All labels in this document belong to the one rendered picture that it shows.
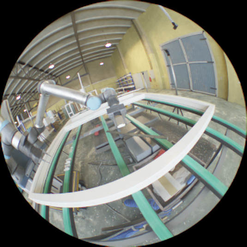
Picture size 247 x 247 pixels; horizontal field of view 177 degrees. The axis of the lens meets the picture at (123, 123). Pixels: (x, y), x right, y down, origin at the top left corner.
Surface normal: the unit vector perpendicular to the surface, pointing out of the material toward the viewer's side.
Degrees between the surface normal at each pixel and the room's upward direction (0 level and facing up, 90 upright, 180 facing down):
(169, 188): 0
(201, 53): 90
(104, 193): 0
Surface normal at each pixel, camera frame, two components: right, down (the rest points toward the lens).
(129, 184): -0.29, -0.84
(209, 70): -0.89, 0.40
